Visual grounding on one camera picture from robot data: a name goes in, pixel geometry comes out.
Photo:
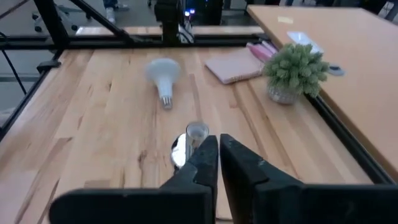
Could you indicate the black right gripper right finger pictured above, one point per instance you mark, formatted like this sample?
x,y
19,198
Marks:
x,y
311,205

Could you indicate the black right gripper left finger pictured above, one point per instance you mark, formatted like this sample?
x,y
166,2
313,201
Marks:
x,y
140,205

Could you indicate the shiny metal cup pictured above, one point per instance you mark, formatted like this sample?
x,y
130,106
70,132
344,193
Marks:
x,y
186,146

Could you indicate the green plant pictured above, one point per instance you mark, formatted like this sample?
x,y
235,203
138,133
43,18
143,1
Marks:
x,y
293,73

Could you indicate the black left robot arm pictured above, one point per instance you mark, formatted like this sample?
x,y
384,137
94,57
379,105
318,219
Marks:
x,y
169,18

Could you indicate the grey desk grommet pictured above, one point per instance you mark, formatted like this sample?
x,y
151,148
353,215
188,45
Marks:
x,y
336,70

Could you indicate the light wooden office desk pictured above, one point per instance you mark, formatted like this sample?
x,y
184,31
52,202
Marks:
x,y
342,62

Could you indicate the pink white box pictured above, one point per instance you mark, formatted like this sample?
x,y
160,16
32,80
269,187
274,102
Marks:
x,y
261,51

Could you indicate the white card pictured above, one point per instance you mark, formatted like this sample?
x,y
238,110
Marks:
x,y
304,40

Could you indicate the yellow sticker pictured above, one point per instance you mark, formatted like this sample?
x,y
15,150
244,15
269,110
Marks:
x,y
285,20

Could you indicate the person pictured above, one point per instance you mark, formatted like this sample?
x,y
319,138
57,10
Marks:
x,y
113,9

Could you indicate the black aluminium table frame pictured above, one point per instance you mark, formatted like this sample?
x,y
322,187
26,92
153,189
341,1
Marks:
x,y
124,39

